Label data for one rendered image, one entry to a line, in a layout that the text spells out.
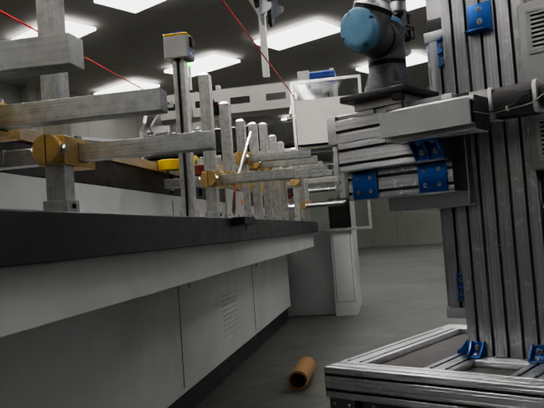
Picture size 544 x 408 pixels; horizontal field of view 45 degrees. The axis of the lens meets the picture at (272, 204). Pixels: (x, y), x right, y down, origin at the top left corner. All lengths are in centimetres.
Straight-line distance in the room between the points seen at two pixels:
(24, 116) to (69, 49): 32
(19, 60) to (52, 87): 51
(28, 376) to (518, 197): 138
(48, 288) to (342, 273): 386
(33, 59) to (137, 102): 25
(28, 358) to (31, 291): 41
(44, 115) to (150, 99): 15
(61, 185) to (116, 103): 30
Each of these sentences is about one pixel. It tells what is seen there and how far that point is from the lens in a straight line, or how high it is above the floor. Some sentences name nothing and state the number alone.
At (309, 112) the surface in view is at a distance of 492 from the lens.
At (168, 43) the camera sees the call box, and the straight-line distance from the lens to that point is 193.
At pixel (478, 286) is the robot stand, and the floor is 43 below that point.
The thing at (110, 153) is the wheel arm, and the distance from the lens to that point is 118.
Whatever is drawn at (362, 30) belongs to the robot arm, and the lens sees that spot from 193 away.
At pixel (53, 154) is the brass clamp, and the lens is 115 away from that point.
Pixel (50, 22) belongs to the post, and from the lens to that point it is 123.
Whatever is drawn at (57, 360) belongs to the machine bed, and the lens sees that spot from 158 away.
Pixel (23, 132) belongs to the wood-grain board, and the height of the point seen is 89.
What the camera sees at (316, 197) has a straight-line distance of 485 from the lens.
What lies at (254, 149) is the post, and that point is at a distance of 286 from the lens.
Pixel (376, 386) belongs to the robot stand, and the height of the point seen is 19.
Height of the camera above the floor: 64
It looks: 3 degrees up
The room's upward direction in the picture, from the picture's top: 4 degrees counter-clockwise
